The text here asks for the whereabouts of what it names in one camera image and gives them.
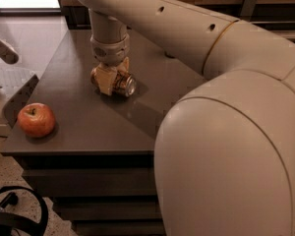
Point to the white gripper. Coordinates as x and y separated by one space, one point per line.
110 53

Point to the orange soda can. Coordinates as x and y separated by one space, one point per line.
124 84

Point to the white robot base numbered 108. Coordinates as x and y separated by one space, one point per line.
16 87

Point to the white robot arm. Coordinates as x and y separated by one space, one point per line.
224 157

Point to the green soda can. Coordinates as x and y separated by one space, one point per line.
169 55

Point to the red apple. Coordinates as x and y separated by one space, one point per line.
36 120

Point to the grey drawer cabinet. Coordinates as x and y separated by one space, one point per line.
97 165

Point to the right metal wall bracket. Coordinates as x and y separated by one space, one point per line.
247 9

